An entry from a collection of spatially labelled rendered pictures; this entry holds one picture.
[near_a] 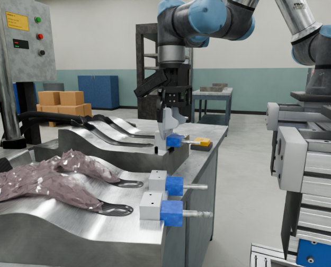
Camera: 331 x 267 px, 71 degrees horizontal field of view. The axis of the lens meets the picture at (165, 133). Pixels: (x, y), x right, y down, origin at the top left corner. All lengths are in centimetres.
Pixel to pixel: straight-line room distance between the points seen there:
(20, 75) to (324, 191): 129
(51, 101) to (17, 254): 541
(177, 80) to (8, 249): 51
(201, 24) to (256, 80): 658
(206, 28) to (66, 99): 520
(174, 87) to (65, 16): 874
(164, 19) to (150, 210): 46
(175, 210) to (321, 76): 72
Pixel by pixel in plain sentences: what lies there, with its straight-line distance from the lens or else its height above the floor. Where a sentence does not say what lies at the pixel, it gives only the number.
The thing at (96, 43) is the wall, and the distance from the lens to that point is 852.
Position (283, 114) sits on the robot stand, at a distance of 93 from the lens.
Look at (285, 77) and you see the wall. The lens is 720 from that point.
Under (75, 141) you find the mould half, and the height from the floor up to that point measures 90.
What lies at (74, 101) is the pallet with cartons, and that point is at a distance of 555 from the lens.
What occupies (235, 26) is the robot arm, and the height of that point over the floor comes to 122.
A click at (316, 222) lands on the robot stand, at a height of 85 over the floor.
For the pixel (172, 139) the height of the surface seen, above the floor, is 92.
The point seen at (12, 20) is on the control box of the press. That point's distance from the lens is 139.
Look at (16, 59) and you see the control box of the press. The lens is 137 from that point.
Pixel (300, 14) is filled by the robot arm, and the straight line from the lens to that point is 108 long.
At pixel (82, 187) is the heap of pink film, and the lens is 48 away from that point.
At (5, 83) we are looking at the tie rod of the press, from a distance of 117.
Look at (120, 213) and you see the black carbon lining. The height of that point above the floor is 85.
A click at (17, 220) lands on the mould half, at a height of 88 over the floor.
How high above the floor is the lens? 110
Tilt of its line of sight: 14 degrees down
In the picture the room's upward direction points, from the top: straight up
